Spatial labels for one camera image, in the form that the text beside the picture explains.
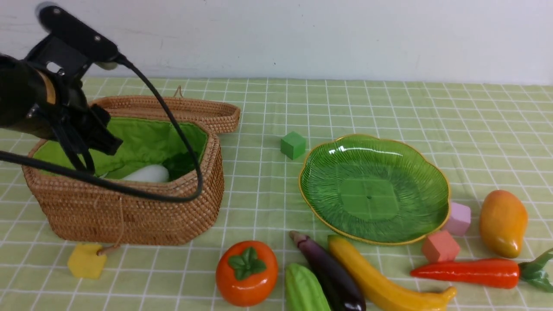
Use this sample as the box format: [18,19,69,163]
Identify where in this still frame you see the woven rattan basket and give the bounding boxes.
[22,121,224,245]

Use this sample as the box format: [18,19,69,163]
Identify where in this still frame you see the black camera cable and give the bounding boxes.
[0,54,203,203]

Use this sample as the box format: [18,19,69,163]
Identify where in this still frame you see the salmon foam cube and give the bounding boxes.
[421,231,461,263]

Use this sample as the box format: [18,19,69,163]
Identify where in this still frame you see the yellow orange toy mango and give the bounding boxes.
[479,189,528,259]

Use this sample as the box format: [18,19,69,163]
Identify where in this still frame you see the woven rattan basket lid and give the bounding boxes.
[90,96,241,134]

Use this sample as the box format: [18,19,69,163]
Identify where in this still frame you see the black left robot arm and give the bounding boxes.
[0,54,123,155]

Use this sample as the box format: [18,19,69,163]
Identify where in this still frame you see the green fabric basket liner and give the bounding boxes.
[33,117,208,179]

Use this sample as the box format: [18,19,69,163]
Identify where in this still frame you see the yellow foam cube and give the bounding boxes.
[67,243,107,279]

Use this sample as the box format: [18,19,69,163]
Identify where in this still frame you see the pink foam cube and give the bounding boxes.
[444,202,471,236]

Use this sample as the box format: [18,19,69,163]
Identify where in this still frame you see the white toy radish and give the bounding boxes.
[119,151,200,183]

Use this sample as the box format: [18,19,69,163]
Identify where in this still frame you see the orange toy persimmon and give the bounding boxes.
[215,240,279,307]

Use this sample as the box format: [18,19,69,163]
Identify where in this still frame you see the purple toy eggplant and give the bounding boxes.
[289,230,367,311]

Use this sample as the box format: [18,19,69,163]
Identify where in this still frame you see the green glass leaf plate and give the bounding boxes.
[298,134,451,245]

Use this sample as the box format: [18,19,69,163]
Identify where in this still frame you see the green checkered tablecloth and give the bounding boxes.
[0,79,553,311]

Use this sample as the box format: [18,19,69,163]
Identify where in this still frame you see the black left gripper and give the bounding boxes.
[26,69,123,156]

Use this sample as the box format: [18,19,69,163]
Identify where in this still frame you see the orange toy carrot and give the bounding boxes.
[410,249,553,293]

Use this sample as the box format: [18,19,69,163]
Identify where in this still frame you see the yellow toy banana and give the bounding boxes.
[327,235,458,311]

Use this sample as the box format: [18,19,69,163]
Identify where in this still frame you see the green foam cube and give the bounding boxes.
[280,131,306,161]

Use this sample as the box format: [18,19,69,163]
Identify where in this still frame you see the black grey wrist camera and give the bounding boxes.
[25,1,121,79]

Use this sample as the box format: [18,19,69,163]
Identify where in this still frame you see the green toy bitter gourd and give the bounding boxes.
[285,263,331,311]

